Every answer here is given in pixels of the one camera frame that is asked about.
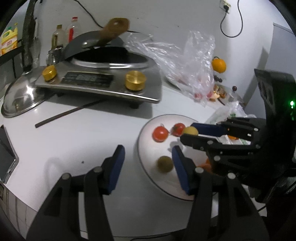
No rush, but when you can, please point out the range hood power cable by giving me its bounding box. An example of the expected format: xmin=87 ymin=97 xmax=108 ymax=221
xmin=220 ymin=0 xmax=244 ymax=38

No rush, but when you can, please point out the yellow detergent bottle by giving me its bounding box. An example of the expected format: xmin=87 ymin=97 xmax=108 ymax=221
xmin=1 ymin=23 xmax=18 ymax=55

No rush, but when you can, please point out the clear box of dark fruit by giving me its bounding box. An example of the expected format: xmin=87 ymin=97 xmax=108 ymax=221
xmin=214 ymin=73 xmax=223 ymax=83

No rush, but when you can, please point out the black metal rack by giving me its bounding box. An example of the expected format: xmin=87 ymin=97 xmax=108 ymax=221
xmin=1 ymin=46 xmax=23 ymax=79

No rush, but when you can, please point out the steel pot lid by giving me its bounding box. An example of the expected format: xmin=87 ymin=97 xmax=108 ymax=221
xmin=1 ymin=66 xmax=54 ymax=118

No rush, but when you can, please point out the yellow small fruit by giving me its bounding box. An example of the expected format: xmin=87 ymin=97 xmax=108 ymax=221
xmin=157 ymin=156 xmax=174 ymax=173
xmin=182 ymin=126 xmax=199 ymax=136

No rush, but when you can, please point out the clear crumpled plastic bag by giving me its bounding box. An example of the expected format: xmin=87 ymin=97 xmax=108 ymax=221
xmin=125 ymin=31 xmax=215 ymax=105

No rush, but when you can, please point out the orange peel pile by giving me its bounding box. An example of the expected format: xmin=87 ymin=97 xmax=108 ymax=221
xmin=208 ymin=84 xmax=227 ymax=102

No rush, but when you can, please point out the oil bottle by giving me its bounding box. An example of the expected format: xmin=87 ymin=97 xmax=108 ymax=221
xmin=51 ymin=25 xmax=66 ymax=50

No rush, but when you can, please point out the red cherry tomato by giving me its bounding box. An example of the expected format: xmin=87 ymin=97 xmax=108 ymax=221
xmin=171 ymin=123 xmax=186 ymax=137
xmin=152 ymin=126 xmax=169 ymax=143

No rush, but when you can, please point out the small steel saucepan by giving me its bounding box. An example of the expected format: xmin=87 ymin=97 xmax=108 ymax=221
xmin=225 ymin=86 xmax=246 ymax=109

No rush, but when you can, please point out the cooker power cable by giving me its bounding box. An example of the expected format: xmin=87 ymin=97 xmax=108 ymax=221
xmin=73 ymin=0 xmax=139 ymax=33

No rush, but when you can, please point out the right wall socket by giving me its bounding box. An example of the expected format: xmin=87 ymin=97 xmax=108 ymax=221
xmin=219 ymin=0 xmax=231 ymax=14

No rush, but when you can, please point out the steel induction cooker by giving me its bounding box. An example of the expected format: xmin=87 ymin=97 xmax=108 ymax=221
xmin=36 ymin=52 xmax=162 ymax=103

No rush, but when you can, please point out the black wok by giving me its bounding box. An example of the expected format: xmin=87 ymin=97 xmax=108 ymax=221
xmin=62 ymin=18 xmax=130 ymax=60

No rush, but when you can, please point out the dark chopstick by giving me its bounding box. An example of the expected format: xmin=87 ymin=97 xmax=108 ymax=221
xmin=35 ymin=99 xmax=105 ymax=128

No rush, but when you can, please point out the red label bottle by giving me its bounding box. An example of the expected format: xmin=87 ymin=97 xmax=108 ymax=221
xmin=66 ymin=16 xmax=82 ymax=44

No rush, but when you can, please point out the grey refrigerator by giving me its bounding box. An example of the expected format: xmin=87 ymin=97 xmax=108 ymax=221
xmin=244 ymin=23 xmax=295 ymax=118

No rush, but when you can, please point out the vertical dark pipe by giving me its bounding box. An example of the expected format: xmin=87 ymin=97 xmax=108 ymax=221
xmin=22 ymin=0 xmax=37 ymax=72

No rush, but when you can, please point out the printed plastic bag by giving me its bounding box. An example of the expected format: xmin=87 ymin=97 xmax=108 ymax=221
xmin=204 ymin=100 xmax=258 ymax=145

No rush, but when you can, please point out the large orange on box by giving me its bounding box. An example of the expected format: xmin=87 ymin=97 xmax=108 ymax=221
xmin=212 ymin=56 xmax=227 ymax=73

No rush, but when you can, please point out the white plate dark rim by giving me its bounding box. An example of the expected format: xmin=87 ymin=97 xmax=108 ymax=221
xmin=137 ymin=114 xmax=207 ymax=201

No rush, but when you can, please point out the smartphone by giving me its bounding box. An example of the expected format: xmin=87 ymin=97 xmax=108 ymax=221
xmin=0 ymin=125 xmax=19 ymax=184

